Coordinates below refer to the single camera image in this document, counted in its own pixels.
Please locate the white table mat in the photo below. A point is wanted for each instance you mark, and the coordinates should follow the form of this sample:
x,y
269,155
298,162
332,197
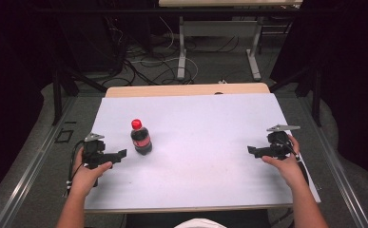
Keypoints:
x,y
200,136

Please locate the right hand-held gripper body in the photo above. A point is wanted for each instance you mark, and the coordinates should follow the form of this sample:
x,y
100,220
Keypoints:
x,y
280,145

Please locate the white-legged desk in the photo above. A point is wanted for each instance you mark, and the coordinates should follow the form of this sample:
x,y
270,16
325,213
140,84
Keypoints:
x,y
219,28

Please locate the person's white clothing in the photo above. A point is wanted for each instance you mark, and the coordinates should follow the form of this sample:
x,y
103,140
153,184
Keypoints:
x,y
199,223

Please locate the black metal stand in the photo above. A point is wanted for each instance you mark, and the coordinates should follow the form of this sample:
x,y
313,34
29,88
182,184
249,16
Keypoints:
x,y
314,91
59,91

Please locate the dark cola bottle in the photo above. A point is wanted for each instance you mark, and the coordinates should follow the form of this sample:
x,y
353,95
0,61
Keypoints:
x,y
141,141

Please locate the person's right hand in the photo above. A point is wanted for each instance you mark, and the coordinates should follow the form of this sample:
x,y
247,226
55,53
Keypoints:
x,y
286,169

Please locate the wooden table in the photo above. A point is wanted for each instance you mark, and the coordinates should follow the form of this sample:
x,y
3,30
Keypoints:
x,y
184,89

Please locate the metal floor rail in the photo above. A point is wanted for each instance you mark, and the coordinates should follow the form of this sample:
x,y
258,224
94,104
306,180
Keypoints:
x,y
29,177
337,177

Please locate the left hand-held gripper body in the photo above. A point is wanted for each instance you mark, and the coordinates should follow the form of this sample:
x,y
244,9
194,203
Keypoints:
x,y
94,150

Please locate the person's left hand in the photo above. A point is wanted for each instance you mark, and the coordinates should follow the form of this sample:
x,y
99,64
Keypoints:
x,y
88,177

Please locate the black horizontal bar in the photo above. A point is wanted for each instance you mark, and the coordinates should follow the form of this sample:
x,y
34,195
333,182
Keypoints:
x,y
140,10

